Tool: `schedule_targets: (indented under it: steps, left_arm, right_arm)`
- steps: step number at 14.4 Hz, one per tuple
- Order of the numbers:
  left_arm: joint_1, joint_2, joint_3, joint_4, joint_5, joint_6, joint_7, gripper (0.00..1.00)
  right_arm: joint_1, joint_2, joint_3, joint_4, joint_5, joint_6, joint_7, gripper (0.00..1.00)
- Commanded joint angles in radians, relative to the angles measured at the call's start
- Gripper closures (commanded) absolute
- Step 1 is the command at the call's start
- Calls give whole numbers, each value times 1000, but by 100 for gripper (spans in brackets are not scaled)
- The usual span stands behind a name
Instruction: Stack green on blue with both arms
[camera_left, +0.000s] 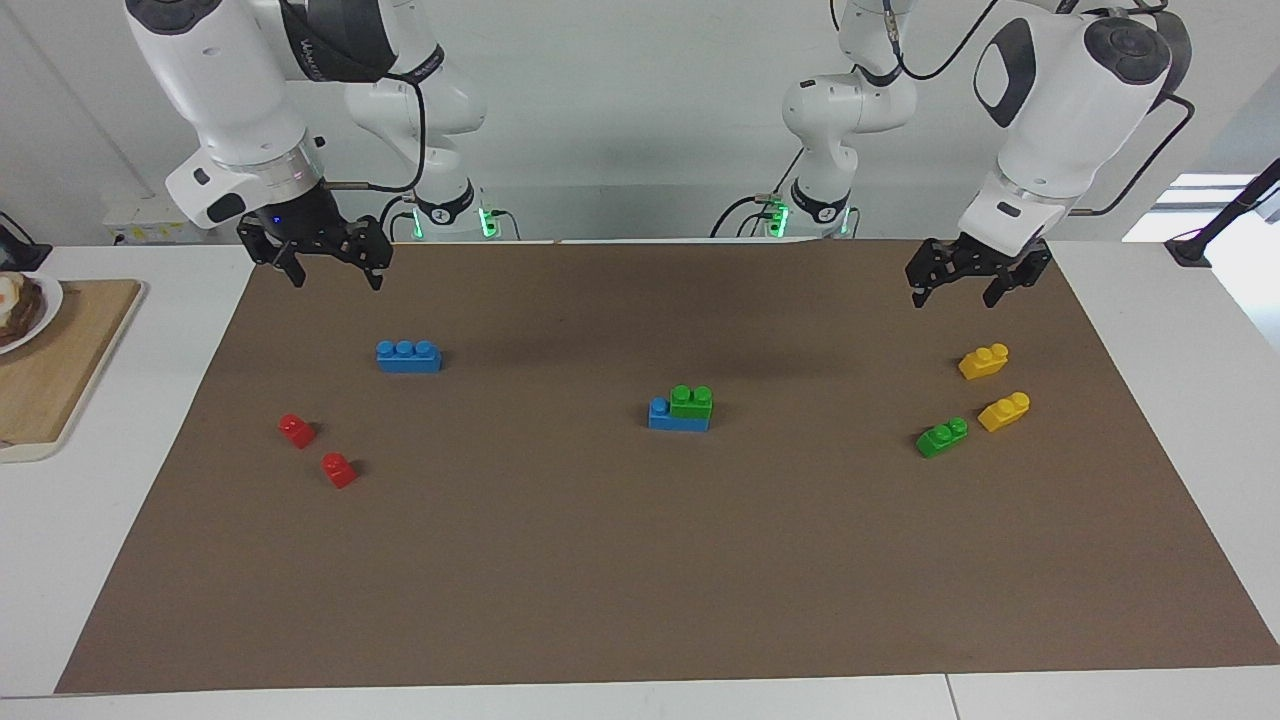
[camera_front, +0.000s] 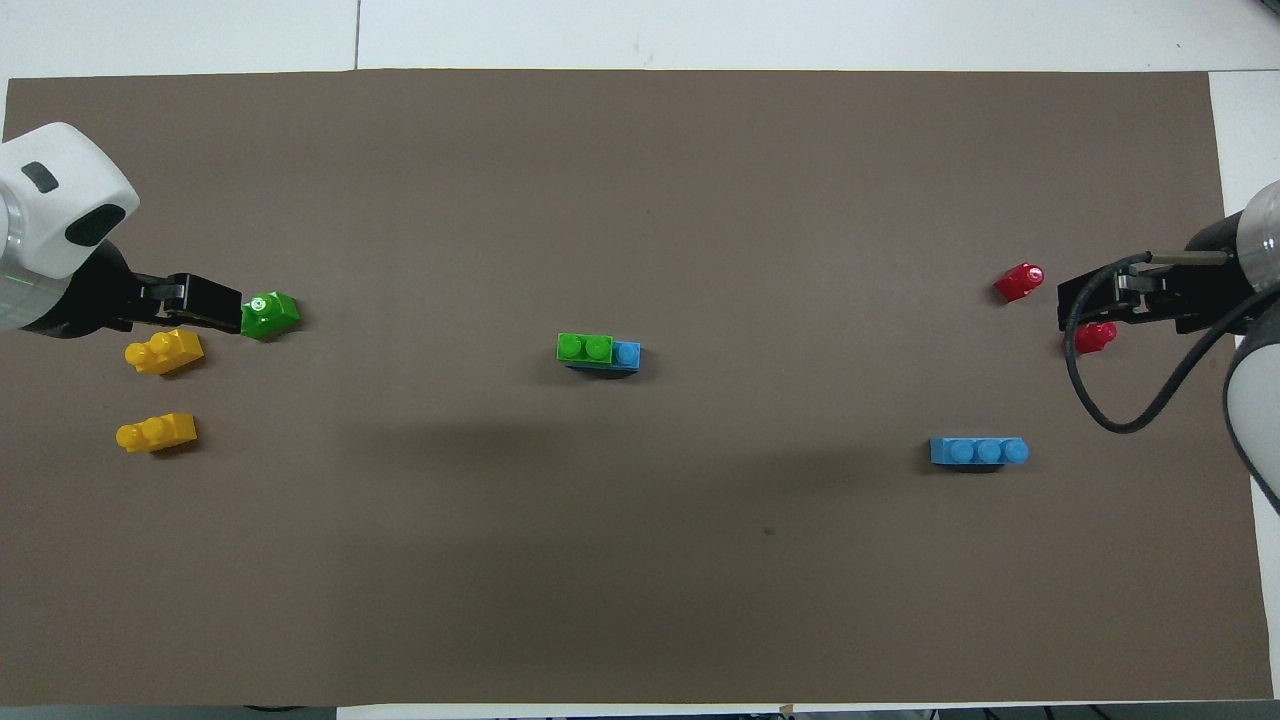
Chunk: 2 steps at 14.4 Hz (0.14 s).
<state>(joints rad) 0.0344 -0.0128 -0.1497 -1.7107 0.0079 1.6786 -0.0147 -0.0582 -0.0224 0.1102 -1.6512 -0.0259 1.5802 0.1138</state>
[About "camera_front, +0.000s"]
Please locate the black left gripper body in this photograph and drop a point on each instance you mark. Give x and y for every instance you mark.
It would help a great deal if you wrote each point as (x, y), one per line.
(100, 300)

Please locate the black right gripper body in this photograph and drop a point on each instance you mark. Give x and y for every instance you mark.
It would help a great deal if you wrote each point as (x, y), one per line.
(1210, 290)

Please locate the green two-stud toy brick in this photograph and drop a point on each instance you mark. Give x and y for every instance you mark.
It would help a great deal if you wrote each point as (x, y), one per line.
(275, 315)
(585, 349)

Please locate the blue three-stud toy brick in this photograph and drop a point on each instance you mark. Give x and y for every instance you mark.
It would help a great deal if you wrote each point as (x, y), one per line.
(975, 452)
(627, 355)

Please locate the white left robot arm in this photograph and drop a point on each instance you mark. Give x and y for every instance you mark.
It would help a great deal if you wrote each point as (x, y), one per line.
(60, 200)

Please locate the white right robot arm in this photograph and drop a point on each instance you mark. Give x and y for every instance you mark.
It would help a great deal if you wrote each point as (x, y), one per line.
(1250, 400)

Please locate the red one-stud toy brick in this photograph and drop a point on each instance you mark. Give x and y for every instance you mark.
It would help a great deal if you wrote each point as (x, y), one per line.
(1018, 283)
(1098, 338)

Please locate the yellow two-stud toy brick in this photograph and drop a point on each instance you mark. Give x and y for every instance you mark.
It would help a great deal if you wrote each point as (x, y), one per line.
(165, 353)
(165, 432)

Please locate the brown table mat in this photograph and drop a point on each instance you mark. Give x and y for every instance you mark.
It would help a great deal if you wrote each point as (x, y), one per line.
(600, 560)

